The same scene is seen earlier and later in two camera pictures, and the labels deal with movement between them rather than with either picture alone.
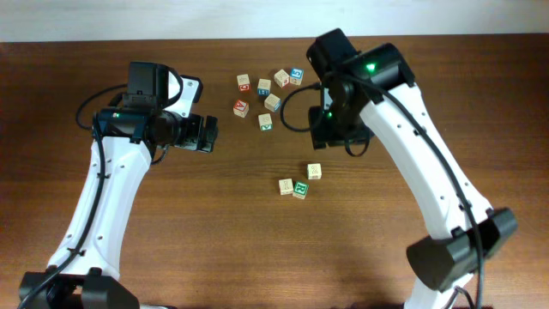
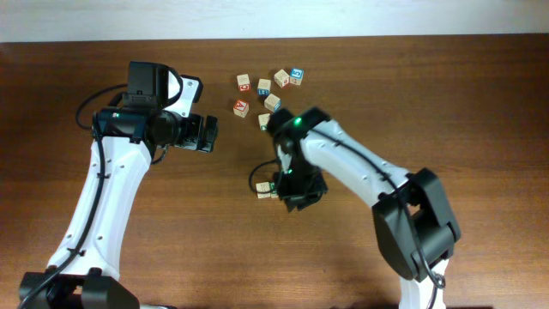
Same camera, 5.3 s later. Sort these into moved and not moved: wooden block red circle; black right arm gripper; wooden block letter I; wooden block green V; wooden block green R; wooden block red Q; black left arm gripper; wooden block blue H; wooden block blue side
Moved: wooden block letter I; black right arm gripper; wooden block green R
Not moved: wooden block red circle; wooden block blue H; wooden block blue side; wooden block red Q; black left arm gripper; wooden block green V
